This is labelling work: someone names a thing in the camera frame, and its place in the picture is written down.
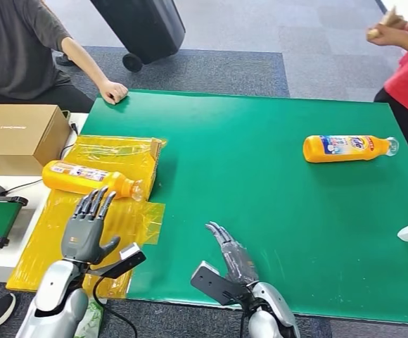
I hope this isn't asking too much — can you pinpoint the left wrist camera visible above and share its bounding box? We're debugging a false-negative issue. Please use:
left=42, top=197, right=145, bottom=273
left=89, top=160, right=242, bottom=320
left=88, top=242, right=147, bottom=281

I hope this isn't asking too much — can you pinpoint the tan object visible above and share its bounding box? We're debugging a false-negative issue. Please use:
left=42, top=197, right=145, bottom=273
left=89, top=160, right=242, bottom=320
left=367, top=5, right=405, bottom=41

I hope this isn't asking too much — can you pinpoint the person's hand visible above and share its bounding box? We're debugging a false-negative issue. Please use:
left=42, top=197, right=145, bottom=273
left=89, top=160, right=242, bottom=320
left=98, top=80, right=129, bottom=106
left=366, top=23, right=407, bottom=46

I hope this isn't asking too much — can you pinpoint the thin black power cable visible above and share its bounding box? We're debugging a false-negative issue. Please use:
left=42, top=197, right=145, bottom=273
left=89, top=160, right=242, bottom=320
left=0, top=122, right=79, bottom=197

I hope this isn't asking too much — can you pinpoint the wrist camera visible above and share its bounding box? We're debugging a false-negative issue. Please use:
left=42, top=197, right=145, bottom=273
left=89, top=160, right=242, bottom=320
left=190, top=261, right=253, bottom=308
left=88, top=242, right=147, bottom=281

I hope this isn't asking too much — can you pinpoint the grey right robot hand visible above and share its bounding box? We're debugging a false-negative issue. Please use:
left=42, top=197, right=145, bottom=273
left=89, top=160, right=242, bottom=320
left=206, top=221, right=259, bottom=287

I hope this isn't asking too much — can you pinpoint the black camera cable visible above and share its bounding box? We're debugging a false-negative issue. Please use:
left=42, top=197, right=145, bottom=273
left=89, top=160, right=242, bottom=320
left=238, top=305, right=249, bottom=338
left=92, top=276, right=140, bottom=338

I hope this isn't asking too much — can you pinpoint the brown cardboard box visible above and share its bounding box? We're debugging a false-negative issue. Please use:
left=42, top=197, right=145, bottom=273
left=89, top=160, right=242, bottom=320
left=0, top=104, right=72, bottom=177

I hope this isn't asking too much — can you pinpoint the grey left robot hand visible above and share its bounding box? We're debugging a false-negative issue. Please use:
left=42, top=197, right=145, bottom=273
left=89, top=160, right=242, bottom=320
left=60, top=186, right=121, bottom=266

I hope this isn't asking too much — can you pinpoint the white bench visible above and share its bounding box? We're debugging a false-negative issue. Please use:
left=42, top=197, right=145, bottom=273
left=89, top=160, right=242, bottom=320
left=0, top=108, right=89, bottom=284

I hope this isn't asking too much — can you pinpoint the yellow plastic sheet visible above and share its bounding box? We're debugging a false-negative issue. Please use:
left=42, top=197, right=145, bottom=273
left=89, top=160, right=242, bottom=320
left=6, top=186, right=166, bottom=299

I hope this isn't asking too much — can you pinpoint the green white plastic bag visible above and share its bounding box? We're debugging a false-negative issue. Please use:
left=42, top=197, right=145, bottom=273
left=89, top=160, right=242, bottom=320
left=73, top=298, right=105, bottom=338

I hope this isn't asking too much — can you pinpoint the black wheeled bin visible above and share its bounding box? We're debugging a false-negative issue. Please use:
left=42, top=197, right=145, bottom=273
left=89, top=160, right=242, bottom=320
left=91, top=0, right=186, bottom=73

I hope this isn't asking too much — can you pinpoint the green table mat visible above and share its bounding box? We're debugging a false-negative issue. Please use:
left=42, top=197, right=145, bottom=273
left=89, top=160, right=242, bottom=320
left=81, top=89, right=408, bottom=326

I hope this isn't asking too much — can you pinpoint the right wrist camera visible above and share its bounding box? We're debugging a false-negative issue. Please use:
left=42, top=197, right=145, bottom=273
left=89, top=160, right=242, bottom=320
left=190, top=261, right=253, bottom=308

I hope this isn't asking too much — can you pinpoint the orange detergent bottle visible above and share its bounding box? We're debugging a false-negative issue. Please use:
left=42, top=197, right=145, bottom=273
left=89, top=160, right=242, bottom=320
left=42, top=160, right=147, bottom=202
left=303, top=134, right=400, bottom=164

